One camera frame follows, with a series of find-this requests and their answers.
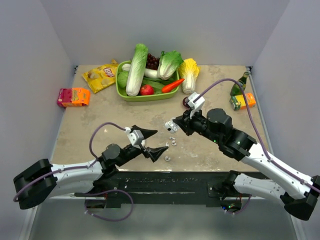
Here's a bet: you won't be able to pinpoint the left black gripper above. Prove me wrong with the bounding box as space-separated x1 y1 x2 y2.
115 125 168 167

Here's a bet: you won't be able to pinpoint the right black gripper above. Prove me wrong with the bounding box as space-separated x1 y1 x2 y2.
174 105 222 144

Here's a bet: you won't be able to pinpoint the white gold-rimmed charging case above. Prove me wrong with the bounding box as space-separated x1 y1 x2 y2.
164 120 179 134

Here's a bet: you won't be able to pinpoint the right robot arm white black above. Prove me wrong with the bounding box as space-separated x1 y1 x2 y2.
165 108 320 221

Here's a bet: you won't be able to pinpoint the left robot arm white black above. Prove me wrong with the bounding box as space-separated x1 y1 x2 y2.
13 125 168 210

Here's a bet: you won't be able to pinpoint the purple onion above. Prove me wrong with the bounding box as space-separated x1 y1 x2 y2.
182 97 190 109

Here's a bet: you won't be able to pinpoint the green plastic tray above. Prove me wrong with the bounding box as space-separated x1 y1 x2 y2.
115 60 180 102

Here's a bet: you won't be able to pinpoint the orange carrot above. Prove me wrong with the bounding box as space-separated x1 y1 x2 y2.
161 78 185 94

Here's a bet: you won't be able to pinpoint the green leafy vegetable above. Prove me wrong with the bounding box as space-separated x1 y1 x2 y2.
142 77 175 95

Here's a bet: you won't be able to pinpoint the red apple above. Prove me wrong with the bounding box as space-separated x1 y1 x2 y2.
139 84 155 96

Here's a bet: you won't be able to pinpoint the yellow cabbage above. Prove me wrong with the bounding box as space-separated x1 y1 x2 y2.
178 58 201 94

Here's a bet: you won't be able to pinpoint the white radish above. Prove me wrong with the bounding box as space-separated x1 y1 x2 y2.
121 63 159 79

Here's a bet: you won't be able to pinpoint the long napa cabbage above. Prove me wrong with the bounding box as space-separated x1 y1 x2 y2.
126 43 149 97

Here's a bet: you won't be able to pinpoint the green lettuce head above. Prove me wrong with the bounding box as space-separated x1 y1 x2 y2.
157 50 184 80

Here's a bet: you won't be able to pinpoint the orange green juice carton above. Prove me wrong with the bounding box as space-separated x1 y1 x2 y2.
229 93 256 111

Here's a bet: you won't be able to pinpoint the green glass bottle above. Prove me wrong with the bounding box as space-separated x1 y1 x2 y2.
230 71 250 97

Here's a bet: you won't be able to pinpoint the dark purple grapes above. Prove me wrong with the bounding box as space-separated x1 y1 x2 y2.
146 53 160 70

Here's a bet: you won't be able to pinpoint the green round vegetable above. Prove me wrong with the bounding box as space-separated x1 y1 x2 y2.
117 71 129 88

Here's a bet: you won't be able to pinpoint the yellow Lays chips bag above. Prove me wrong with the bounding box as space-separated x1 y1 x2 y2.
82 59 119 94

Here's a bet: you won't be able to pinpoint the pink orange snack box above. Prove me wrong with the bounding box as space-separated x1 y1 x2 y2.
56 87 91 108

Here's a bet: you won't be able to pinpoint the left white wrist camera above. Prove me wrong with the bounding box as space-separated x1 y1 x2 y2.
124 127 146 148

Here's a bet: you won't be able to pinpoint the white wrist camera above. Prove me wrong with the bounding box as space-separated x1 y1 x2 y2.
186 92 205 119
124 127 146 148

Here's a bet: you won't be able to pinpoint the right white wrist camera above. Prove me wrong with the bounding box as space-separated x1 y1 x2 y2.
186 92 205 119

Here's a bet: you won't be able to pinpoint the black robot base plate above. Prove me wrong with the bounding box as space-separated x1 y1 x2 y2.
75 171 239 208

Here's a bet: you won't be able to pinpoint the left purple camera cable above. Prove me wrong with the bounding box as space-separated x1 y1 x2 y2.
12 121 131 203

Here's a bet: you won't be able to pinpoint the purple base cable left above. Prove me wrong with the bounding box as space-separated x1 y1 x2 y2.
79 188 135 222

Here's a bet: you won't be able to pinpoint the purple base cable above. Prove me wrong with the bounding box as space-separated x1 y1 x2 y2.
223 194 252 216
79 188 135 222

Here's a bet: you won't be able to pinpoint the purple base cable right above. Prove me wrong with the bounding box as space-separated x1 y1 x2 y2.
223 194 252 216

